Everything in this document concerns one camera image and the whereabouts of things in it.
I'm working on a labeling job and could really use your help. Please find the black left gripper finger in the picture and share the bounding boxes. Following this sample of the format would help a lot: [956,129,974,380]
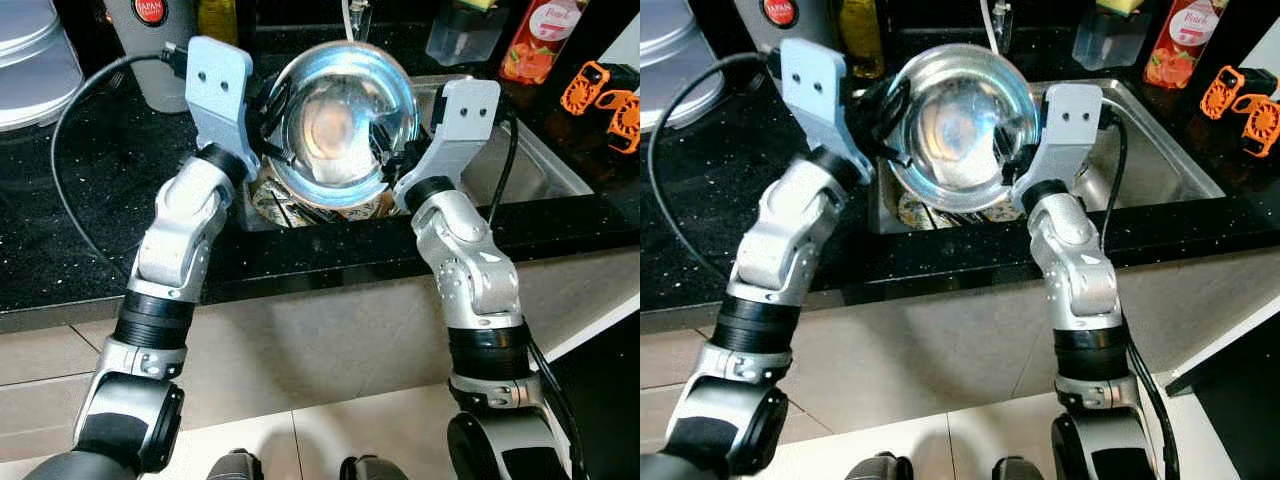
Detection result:
[262,76,294,127]
[875,76,913,131]

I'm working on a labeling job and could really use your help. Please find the yellow liquid bottle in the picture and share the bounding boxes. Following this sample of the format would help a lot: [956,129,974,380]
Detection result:
[838,0,887,80]
[197,0,239,47]

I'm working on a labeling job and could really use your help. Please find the patterned plate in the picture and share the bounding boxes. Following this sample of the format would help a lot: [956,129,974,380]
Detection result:
[895,190,1027,230]
[250,168,397,227]

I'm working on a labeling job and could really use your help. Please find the white faucet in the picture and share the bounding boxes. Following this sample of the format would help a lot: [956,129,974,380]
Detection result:
[340,0,374,43]
[980,0,1014,55]

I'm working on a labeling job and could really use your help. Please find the stainless steel sink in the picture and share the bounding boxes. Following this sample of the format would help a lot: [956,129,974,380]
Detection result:
[240,72,597,233]
[868,78,1227,237]

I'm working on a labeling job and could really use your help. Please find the clear plastic sponge holder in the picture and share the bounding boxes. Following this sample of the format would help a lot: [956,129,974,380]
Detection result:
[425,5,511,67]
[1072,8,1161,70]

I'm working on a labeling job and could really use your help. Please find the grey cup with red sticker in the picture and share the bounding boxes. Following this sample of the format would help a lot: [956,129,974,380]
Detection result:
[735,0,833,86]
[105,0,199,114]

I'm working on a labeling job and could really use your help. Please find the black robot right foot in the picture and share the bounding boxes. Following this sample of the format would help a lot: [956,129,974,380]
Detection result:
[990,456,1047,480]
[338,455,412,480]

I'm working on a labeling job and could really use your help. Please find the black robot foot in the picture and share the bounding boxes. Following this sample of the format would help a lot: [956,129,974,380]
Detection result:
[845,452,912,480]
[990,456,1047,480]
[338,455,412,480]
[205,450,267,480]

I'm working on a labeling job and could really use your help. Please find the black robot left foot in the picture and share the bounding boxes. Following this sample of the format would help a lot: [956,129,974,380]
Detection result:
[205,450,267,480]
[845,452,912,480]

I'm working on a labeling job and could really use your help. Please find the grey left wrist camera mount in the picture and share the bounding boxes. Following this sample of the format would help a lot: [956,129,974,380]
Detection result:
[185,37,263,181]
[780,38,873,187]

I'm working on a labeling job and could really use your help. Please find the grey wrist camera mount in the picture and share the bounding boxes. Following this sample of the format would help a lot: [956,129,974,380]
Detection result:
[185,37,263,181]
[780,38,873,187]
[1015,83,1104,211]
[395,78,501,211]

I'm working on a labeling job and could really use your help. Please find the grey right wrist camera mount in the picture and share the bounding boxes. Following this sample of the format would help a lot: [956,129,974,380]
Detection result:
[395,78,501,211]
[1015,83,1104,211]

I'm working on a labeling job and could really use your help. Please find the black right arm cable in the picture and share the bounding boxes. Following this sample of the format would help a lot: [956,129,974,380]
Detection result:
[1098,105,1181,480]
[486,108,588,480]

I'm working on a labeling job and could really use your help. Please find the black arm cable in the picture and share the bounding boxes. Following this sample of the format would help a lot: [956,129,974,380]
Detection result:
[50,52,193,283]
[1098,105,1181,480]
[486,108,588,480]
[647,52,793,283]

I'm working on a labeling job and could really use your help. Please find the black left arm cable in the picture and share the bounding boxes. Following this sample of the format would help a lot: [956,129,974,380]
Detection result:
[50,52,193,283]
[647,52,793,283]

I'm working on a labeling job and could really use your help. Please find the orange plastic frame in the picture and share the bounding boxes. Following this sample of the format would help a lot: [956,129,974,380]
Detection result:
[1200,65,1280,160]
[560,60,641,154]

